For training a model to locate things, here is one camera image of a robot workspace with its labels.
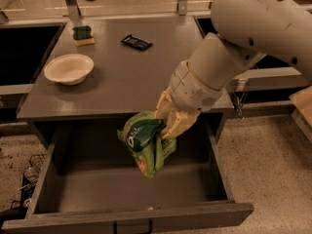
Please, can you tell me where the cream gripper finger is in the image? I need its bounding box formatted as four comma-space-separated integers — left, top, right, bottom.
159, 108, 200, 139
155, 90, 176, 120

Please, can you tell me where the green rice chip bag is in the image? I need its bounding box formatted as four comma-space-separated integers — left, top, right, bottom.
117, 110, 176, 178

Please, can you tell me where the green and yellow sponge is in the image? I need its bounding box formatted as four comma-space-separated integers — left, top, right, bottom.
72, 25, 95, 46

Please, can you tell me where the left metal support post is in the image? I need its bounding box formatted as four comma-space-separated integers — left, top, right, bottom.
65, 0, 81, 20

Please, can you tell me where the black wire basket on floor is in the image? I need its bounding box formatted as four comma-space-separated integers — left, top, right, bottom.
11, 153, 46, 213

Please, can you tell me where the wooden board at right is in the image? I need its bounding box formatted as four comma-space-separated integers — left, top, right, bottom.
290, 86, 312, 126

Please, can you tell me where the dark blue snack packet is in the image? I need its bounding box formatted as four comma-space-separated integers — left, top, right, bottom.
122, 34, 152, 51

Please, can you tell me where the open grey top drawer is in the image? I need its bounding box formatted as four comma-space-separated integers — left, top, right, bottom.
3, 117, 254, 234

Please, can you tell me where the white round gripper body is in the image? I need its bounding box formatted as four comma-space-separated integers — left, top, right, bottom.
169, 60, 227, 112

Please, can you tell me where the white paper bowl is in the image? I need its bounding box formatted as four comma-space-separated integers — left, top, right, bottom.
44, 54, 94, 86

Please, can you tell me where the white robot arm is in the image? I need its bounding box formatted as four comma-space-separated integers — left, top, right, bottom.
155, 0, 312, 138

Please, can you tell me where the black drawer handle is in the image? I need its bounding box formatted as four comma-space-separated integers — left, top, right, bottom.
113, 219, 153, 234

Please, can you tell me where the grey cabinet with countertop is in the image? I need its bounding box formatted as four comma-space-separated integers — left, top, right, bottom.
16, 15, 236, 148

